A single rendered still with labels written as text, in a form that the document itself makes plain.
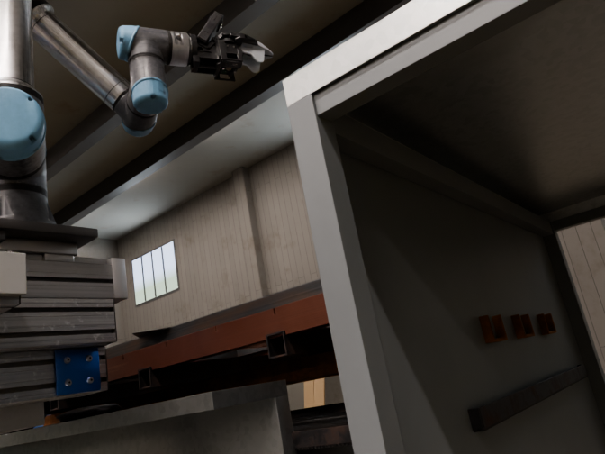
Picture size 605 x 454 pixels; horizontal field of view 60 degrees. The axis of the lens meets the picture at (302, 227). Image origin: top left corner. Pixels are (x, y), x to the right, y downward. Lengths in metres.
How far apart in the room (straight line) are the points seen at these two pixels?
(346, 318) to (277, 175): 9.60
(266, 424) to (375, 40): 0.75
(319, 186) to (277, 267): 9.26
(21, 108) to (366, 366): 0.77
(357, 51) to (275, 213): 9.44
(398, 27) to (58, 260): 0.79
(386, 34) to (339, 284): 0.29
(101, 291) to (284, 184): 8.96
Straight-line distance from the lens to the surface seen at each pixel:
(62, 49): 1.38
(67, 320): 1.13
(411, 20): 0.65
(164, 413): 1.07
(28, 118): 1.08
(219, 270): 11.06
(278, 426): 1.08
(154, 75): 1.20
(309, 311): 1.06
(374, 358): 0.62
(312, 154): 0.67
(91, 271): 1.17
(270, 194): 10.23
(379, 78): 0.65
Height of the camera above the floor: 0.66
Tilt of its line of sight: 17 degrees up
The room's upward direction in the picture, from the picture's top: 11 degrees counter-clockwise
